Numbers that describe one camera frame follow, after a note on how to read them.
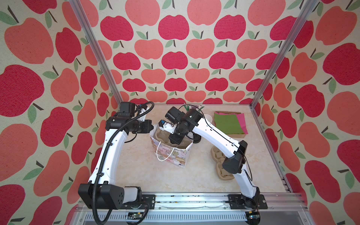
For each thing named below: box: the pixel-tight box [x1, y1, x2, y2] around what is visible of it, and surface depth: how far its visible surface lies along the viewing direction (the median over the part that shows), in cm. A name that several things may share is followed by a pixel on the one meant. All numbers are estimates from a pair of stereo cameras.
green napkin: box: [214, 112, 245, 135], surface depth 107 cm
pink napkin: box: [214, 112, 249, 135], surface depth 107 cm
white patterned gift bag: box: [149, 122, 194, 168], surface depth 75 cm
